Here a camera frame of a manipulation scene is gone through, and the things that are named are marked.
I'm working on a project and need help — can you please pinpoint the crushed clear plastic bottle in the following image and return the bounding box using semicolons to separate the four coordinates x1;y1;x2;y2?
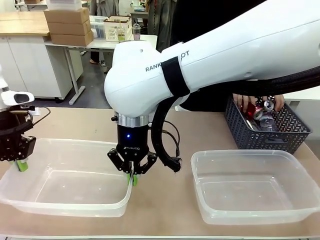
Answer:
259;117;278;133

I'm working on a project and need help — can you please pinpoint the person's left hand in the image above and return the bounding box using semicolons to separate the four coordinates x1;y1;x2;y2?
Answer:
273;94;286;113

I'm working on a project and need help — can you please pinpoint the white cabinet with wooden top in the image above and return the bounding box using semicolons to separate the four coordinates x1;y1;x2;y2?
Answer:
0;11;85;100

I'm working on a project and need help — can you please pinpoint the person's right hand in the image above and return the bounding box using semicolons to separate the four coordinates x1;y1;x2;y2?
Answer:
232;93;261;113

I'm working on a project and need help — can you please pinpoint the grey plastic woven basket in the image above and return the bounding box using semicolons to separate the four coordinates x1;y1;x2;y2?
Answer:
224;95;313;155

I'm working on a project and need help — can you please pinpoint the white desk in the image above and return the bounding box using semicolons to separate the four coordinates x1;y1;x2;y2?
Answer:
44;34;159;105

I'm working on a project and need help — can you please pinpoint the black sleeved right arm cable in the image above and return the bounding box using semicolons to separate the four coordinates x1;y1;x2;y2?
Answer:
151;64;320;174

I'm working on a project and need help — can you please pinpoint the person's black clothed torso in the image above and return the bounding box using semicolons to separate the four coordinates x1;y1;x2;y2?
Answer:
171;0;255;113

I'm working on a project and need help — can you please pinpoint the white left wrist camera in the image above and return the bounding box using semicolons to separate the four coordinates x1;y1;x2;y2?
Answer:
0;91;35;109

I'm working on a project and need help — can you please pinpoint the clear plastic storage box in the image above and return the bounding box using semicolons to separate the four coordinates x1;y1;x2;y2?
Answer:
89;15;110;40

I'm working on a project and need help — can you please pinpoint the cup with green drink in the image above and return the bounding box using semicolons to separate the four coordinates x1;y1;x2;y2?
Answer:
116;21;126;43

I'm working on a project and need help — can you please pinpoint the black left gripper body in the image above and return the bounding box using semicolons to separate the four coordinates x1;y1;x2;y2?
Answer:
0;109;38;162

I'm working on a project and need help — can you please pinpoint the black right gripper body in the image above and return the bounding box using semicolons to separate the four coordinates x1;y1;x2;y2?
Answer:
115;124;151;165

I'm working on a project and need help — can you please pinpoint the white plastic laundry basket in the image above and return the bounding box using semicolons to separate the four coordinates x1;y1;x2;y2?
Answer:
103;15;133;43

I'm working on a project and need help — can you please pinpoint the black strap on right arm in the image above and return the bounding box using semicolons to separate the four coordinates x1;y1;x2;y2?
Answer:
161;56;192;98

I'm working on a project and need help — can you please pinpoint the clear plastic container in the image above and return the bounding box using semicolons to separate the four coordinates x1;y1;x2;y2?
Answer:
0;138;134;218
190;149;317;225

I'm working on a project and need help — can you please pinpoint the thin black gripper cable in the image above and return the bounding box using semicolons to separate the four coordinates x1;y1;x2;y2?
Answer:
162;121;183;163

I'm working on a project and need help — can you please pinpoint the cup with pink drink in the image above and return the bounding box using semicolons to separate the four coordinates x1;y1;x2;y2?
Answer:
132;21;142;41

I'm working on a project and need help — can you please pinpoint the brown cardboard box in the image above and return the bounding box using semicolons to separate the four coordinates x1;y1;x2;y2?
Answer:
50;30;95;48
46;20;92;36
44;7;91;25

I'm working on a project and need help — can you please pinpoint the hanging grey coat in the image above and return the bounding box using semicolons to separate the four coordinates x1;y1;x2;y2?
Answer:
147;0;176;54

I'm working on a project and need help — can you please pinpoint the background person in grey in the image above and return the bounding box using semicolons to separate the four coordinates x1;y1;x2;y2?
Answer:
89;0;114;67

